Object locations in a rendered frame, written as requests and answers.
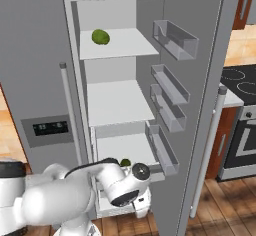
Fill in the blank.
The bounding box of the grey bar fridge door handle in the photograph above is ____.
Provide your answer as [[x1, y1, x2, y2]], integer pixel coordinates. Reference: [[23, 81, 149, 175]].
[[58, 61, 84, 168], [188, 85, 229, 220]]

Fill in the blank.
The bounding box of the grey fridge door with bins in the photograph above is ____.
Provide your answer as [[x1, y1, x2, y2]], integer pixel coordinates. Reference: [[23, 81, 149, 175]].
[[135, 0, 244, 236]]

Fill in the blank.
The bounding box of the clear fridge door bin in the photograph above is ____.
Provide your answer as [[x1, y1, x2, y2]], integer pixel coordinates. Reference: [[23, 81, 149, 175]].
[[150, 63, 191, 106], [152, 19, 200, 62], [144, 120, 181, 177], [149, 83, 188, 134]]

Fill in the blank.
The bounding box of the white fridge drawer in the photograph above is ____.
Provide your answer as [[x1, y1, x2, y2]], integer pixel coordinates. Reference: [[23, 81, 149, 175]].
[[93, 165, 166, 219]]

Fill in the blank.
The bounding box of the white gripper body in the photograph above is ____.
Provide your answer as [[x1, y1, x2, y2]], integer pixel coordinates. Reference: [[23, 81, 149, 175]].
[[132, 201, 152, 220]]

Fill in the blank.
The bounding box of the black and steel stove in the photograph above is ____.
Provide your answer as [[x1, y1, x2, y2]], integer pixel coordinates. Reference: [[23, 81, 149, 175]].
[[216, 63, 256, 182]]

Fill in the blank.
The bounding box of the grey fridge body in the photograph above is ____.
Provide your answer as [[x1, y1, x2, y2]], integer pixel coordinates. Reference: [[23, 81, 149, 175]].
[[59, 0, 168, 220]]

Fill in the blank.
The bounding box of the brown base cupboard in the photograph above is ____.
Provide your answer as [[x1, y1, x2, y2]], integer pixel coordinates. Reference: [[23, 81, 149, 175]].
[[205, 82, 245, 181]]

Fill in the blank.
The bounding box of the grey fridge door with dispenser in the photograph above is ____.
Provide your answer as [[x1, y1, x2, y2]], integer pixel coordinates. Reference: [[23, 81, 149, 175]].
[[0, 0, 88, 175]]

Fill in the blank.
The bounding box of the brown wall cupboard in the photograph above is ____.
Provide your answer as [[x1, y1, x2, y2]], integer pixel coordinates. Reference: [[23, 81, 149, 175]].
[[231, 0, 256, 31]]

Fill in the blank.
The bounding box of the green lime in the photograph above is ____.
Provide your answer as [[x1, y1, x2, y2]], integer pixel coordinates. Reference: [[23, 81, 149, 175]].
[[91, 28, 111, 46]]

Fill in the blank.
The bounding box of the white fridge shelf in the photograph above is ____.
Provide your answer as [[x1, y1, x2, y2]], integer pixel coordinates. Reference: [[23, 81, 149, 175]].
[[79, 27, 160, 61], [86, 79, 156, 128], [94, 132, 160, 168]]

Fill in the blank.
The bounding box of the small dark green vegetable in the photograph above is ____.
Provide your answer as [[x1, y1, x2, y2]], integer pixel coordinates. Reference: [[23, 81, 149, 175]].
[[119, 158, 132, 168]]

